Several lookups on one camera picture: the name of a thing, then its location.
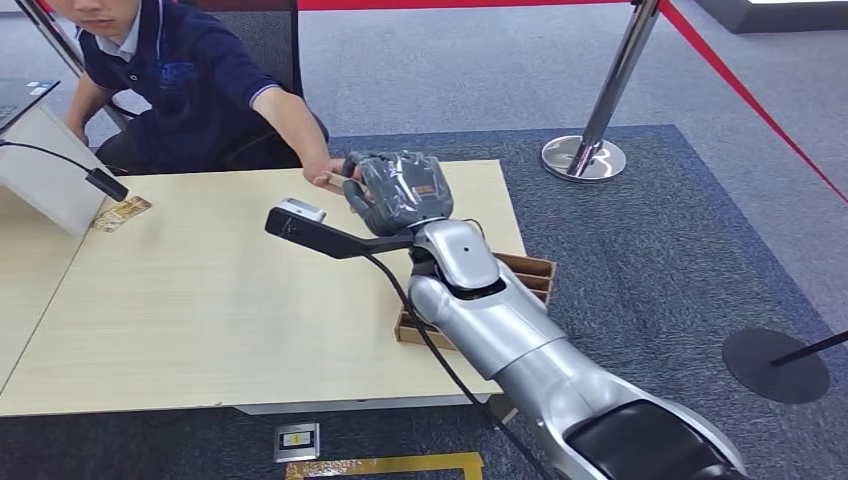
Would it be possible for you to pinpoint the person's left hand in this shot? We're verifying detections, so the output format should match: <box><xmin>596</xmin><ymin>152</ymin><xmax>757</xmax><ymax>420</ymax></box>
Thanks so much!
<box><xmin>302</xmin><ymin>157</ymin><xmax>364</xmax><ymax>195</ymax></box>

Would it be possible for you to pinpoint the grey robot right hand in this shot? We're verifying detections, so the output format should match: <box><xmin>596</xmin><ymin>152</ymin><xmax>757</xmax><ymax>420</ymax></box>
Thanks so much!
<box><xmin>341</xmin><ymin>150</ymin><xmax>455</xmax><ymax>238</ymax></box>

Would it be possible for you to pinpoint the gold patterned card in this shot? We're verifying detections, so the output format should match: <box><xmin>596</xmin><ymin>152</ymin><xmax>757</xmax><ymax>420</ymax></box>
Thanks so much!
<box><xmin>92</xmin><ymin>195</ymin><xmax>153</xmax><ymax>234</ymax></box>

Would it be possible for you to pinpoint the brown cardboard card holder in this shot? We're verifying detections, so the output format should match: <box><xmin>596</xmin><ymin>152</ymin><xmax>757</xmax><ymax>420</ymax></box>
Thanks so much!
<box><xmin>394</xmin><ymin>251</ymin><xmax>558</xmax><ymax>351</ymax></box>

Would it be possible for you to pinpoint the person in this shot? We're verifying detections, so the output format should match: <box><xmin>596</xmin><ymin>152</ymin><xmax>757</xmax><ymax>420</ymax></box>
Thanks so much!
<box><xmin>39</xmin><ymin>0</ymin><xmax>364</xmax><ymax>195</ymax></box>

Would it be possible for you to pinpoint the black mesh office chair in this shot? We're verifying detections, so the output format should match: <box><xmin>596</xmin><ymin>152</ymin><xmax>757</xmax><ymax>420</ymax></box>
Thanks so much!
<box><xmin>178</xmin><ymin>0</ymin><xmax>331</xmax><ymax>170</ymax></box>

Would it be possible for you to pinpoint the red barrier belt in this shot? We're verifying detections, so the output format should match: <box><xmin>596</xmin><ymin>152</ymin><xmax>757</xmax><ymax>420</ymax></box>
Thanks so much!
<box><xmin>298</xmin><ymin>0</ymin><xmax>632</xmax><ymax>13</ymax></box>
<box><xmin>657</xmin><ymin>0</ymin><xmax>848</xmax><ymax>205</ymax></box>

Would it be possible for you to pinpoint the silver floor socket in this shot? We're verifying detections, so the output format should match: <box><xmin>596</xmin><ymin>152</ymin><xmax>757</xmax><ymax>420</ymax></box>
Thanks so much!
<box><xmin>272</xmin><ymin>422</ymin><xmax>321</xmax><ymax>464</ymax></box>

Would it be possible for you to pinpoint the yellow floor tape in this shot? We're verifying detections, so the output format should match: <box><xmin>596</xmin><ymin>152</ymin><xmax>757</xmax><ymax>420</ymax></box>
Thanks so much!
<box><xmin>286</xmin><ymin>453</ymin><xmax>485</xmax><ymax>480</ymax></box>

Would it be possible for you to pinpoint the white box stand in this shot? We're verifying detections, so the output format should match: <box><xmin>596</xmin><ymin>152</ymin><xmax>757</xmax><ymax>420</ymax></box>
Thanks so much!
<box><xmin>0</xmin><ymin>104</ymin><xmax>111</xmax><ymax>238</ymax></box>

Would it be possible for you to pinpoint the black laptop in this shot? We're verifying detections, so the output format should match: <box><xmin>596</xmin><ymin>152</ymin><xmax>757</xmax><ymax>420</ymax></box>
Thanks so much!
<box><xmin>0</xmin><ymin>78</ymin><xmax>61</xmax><ymax>131</ymax></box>

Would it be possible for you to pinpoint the dark grey platform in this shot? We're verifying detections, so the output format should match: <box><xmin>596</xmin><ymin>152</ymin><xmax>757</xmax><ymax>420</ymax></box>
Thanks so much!
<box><xmin>692</xmin><ymin>0</ymin><xmax>848</xmax><ymax>35</ymax></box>

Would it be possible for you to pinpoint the black stanchion with round base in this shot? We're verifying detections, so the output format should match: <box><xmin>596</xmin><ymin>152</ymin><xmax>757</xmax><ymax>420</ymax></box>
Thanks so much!
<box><xmin>722</xmin><ymin>327</ymin><xmax>848</xmax><ymax>405</ymax></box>

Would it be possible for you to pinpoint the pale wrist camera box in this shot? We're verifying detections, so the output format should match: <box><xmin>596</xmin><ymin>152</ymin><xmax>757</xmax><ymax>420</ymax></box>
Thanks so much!
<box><xmin>276</xmin><ymin>197</ymin><xmax>327</xmax><ymax>225</ymax></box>

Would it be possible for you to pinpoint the black camera bracket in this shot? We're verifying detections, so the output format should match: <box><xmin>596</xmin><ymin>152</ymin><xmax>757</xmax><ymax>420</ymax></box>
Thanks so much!
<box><xmin>264</xmin><ymin>205</ymin><xmax>415</xmax><ymax>261</ymax></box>

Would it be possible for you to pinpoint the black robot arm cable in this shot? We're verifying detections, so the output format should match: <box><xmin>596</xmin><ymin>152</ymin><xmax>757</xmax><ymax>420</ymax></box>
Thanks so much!
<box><xmin>360</xmin><ymin>251</ymin><xmax>554</xmax><ymax>480</ymax></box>

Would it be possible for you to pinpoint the black cable with adapter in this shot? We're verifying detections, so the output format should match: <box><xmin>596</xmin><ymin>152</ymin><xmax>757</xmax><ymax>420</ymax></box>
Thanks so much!
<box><xmin>0</xmin><ymin>139</ymin><xmax>130</xmax><ymax>203</ymax></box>

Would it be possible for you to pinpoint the grey metal table frame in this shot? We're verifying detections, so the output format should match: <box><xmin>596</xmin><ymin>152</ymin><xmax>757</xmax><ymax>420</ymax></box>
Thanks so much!
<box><xmin>235</xmin><ymin>394</ymin><xmax>492</xmax><ymax>417</ymax></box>

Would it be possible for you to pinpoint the chrome stanchion post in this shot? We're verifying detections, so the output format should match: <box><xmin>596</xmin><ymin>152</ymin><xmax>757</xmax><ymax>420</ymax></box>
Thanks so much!
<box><xmin>540</xmin><ymin>0</ymin><xmax>660</xmax><ymax>184</ymax></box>

